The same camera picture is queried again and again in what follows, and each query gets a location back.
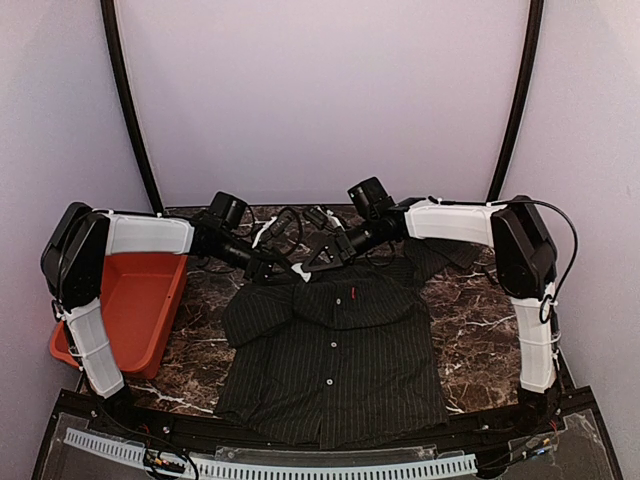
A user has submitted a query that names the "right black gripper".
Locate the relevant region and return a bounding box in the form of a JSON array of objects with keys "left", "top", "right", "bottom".
[{"left": 301, "top": 214, "right": 385, "bottom": 271}]

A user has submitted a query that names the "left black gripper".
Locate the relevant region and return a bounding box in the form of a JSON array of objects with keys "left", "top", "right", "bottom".
[{"left": 215, "top": 229, "right": 301, "bottom": 284}]

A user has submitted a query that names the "black pinstriped shirt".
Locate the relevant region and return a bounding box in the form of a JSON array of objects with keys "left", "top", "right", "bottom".
[{"left": 215, "top": 239, "right": 478, "bottom": 422}]

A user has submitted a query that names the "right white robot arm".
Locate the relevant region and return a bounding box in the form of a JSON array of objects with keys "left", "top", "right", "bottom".
[{"left": 292, "top": 195, "right": 565, "bottom": 434}]

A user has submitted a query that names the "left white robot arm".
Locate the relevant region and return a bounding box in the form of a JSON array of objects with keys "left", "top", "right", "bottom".
[{"left": 40, "top": 202, "right": 311, "bottom": 436}]

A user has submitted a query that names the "black brooch stand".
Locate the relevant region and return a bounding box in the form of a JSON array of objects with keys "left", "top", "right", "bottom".
[{"left": 477, "top": 264, "right": 499, "bottom": 285}]

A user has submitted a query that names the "orange plastic bin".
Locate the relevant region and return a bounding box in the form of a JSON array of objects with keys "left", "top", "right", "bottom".
[{"left": 48, "top": 252, "right": 191, "bottom": 380}]

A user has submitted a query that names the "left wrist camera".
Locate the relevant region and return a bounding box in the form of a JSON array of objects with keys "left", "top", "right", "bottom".
[{"left": 207, "top": 191, "right": 248, "bottom": 230}]

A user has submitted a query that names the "white slotted cable duct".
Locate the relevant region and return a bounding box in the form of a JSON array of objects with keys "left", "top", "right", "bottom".
[{"left": 64, "top": 428, "right": 478, "bottom": 480}]

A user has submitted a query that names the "black front rail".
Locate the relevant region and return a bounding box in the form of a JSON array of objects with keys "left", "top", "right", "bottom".
[{"left": 54, "top": 385, "right": 597, "bottom": 453}]

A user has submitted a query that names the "right black frame post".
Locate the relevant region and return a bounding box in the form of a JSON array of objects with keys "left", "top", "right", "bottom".
[{"left": 486, "top": 0, "right": 544, "bottom": 202}]

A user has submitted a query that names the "black frame post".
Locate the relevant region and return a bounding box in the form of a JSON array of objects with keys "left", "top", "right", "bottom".
[
  {"left": 100, "top": 0, "right": 164, "bottom": 213},
  {"left": 486, "top": 0, "right": 544, "bottom": 202}
]

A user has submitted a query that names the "left black frame post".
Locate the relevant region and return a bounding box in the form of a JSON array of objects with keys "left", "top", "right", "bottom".
[{"left": 100, "top": 0, "right": 164, "bottom": 213}]

